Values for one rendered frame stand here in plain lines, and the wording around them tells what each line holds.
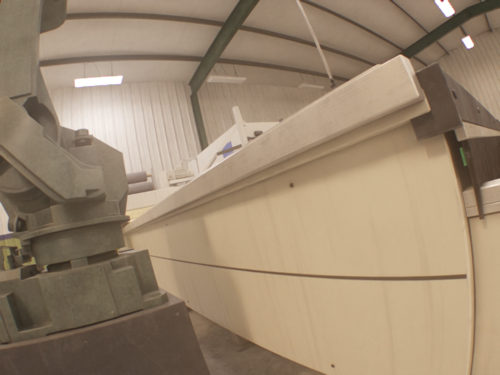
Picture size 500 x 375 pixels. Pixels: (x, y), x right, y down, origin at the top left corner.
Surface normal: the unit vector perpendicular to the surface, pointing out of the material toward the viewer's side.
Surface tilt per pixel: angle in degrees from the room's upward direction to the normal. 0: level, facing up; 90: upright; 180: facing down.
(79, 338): 90
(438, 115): 90
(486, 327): 90
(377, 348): 90
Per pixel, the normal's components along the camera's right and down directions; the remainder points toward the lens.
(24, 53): 0.53, -0.20
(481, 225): -0.81, 0.17
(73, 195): 0.87, -0.26
